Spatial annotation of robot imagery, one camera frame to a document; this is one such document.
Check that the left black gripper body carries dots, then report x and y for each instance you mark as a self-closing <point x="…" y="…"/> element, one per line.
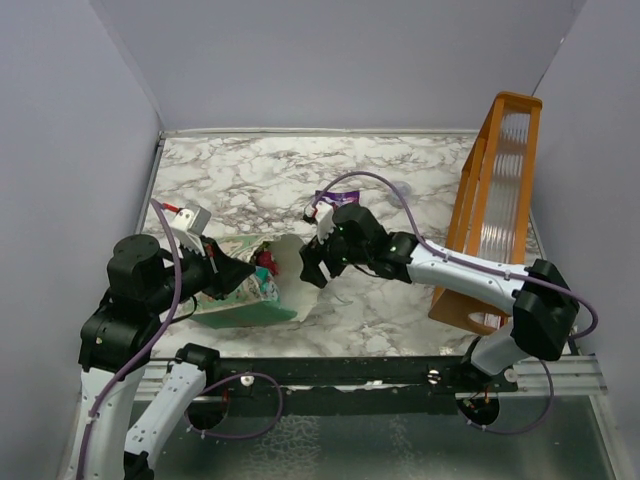
<point x="198" y="272"/>

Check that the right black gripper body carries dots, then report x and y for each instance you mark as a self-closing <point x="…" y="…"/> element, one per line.
<point x="336" y="254"/>

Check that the green paper gift bag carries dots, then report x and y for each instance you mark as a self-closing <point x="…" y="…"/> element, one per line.
<point x="244" y="307"/>

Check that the red snack packet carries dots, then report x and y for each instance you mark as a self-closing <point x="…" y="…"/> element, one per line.
<point x="265" y="259"/>

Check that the purple snack packet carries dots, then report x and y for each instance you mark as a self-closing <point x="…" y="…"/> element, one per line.
<point x="338" y="199"/>

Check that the teal snack packet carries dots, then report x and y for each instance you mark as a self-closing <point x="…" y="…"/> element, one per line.
<point x="267" y="287"/>

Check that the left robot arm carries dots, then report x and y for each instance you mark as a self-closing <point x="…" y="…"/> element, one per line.
<point x="113" y="355"/>

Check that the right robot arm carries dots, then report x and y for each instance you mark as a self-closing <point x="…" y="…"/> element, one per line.
<point x="536" y="297"/>

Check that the small clear plastic cup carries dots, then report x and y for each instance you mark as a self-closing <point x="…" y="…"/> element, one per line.
<point x="400" y="189"/>

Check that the orange wooden rack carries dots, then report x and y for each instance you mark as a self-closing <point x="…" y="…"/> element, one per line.
<point x="490" y="217"/>

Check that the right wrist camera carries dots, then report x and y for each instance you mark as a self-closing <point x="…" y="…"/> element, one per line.
<point x="320" y="215"/>

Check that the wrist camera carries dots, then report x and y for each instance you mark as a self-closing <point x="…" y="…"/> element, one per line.
<point x="320" y="215"/>
<point x="188" y="225"/>

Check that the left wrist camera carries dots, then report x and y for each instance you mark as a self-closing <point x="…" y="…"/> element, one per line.
<point x="188" y="225"/>

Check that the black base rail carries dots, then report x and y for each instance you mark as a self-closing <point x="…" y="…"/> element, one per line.
<point x="347" y="386"/>

